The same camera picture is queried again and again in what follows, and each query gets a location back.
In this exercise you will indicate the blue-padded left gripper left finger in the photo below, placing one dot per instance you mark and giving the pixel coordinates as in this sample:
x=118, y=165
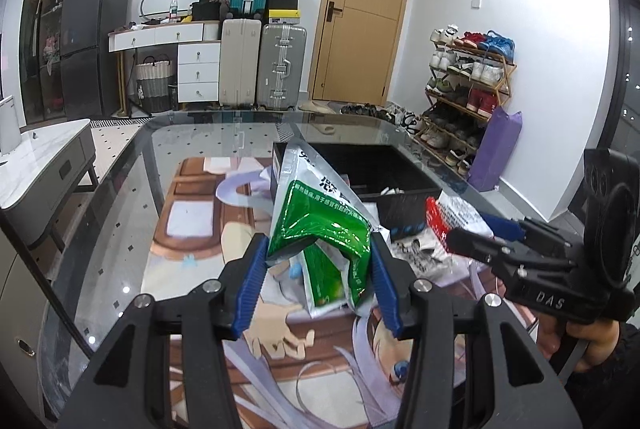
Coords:
x=126, y=382

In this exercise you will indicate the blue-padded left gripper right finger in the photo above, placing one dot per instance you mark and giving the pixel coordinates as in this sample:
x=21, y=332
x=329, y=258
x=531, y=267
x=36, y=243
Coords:
x=472, y=364

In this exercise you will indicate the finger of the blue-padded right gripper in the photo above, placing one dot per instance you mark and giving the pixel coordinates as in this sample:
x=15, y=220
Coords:
x=509, y=230
x=474, y=246

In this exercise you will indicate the red white soft packet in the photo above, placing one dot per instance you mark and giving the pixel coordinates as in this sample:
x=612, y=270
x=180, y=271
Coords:
x=428, y=253

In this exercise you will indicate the green white medicine pouch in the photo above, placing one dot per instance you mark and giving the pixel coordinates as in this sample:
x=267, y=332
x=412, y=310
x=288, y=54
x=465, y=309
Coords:
x=320, y=219

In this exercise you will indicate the person's right hand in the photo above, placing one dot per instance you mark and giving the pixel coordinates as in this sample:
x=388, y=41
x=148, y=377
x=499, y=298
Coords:
x=601, y=337

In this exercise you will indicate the purple bag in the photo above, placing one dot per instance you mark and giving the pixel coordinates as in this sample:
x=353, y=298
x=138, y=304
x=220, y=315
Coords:
x=495, y=150

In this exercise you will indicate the black storage box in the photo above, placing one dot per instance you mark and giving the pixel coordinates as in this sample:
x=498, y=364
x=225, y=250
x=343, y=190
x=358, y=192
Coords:
x=381, y=175

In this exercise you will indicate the wooden shoe rack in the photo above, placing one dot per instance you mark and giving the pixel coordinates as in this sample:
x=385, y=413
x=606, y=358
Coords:
x=470, y=79

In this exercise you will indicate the grey side cabinet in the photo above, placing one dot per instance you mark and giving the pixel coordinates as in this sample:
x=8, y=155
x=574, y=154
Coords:
x=38, y=176

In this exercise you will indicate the wooden door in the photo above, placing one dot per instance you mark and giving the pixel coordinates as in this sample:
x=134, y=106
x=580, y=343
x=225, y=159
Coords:
x=355, y=50

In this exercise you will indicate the silver suitcase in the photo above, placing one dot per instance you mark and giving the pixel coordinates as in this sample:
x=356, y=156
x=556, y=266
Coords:
x=280, y=66

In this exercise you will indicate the woven laundry basket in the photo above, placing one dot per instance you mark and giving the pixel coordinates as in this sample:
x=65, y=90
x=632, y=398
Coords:
x=153, y=80

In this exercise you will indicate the beige suitcase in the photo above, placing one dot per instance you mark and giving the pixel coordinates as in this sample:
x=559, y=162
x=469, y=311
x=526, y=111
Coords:
x=239, y=49

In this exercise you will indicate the white drawer desk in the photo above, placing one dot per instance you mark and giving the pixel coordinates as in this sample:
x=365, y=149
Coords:
x=193, y=46

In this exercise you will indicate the plastic water bottle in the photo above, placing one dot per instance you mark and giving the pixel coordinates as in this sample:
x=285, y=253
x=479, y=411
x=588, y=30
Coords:
x=173, y=11

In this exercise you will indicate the black refrigerator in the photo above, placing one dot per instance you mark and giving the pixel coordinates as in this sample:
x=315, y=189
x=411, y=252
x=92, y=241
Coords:
x=88, y=69

